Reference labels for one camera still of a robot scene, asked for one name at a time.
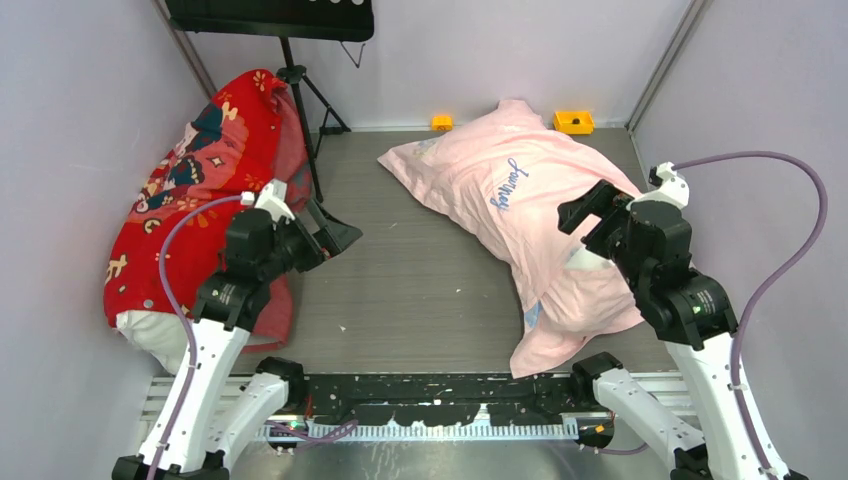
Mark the white pillow in red case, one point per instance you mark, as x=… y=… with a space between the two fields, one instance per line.
x=160 y=334

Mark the aluminium rail frame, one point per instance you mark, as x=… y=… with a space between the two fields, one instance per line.
x=590 y=430

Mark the black tripod stand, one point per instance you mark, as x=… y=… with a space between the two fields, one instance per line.
x=294 y=75

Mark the pink pillowcase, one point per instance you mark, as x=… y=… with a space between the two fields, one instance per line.
x=502 y=178

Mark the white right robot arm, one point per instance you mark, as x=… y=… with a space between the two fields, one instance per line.
x=648 y=240

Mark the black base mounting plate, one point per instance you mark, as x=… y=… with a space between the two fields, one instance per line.
x=442 y=399

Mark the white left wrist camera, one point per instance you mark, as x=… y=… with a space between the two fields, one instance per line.
x=271 y=199

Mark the white pillow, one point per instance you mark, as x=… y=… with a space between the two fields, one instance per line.
x=584 y=260
x=160 y=334

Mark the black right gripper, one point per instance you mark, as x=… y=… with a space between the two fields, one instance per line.
x=601 y=199

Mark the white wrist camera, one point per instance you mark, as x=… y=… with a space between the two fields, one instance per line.
x=271 y=199
x=669 y=186

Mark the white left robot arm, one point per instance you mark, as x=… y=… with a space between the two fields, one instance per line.
x=188 y=441

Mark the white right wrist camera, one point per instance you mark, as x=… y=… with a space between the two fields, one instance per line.
x=669 y=186

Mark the yellow tray with black knob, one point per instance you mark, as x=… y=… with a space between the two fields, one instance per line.
x=573 y=122

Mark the red patterned pillowcase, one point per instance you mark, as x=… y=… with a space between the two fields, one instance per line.
x=246 y=136

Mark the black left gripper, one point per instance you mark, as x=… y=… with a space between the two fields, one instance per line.
x=331 y=237

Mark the small yellow block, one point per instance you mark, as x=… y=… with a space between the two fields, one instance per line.
x=441 y=123

